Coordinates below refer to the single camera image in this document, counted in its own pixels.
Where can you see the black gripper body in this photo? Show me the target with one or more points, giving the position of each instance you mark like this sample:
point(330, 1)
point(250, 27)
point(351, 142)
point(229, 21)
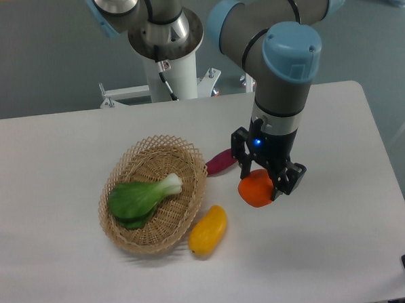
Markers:
point(268, 150)

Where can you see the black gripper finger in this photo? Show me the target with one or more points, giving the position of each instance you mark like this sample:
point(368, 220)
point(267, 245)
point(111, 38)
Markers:
point(286, 178)
point(238, 151)

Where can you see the orange fruit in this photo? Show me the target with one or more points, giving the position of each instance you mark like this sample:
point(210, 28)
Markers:
point(256, 188)

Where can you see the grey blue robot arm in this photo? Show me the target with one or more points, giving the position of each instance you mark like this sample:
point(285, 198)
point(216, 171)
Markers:
point(272, 41)

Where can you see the purple sweet potato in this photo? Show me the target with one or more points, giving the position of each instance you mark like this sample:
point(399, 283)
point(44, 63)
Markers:
point(221, 162)

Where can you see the yellow mango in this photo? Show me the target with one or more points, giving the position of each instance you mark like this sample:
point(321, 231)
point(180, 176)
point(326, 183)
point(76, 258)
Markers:
point(208, 232)

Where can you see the woven wicker basket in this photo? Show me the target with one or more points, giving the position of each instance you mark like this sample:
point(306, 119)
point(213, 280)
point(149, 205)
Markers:
point(151, 160)

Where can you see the green bok choy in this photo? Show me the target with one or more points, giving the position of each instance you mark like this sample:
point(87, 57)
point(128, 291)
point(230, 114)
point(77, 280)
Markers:
point(133, 204)

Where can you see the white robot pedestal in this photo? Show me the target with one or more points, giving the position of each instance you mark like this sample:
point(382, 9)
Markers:
point(168, 53)

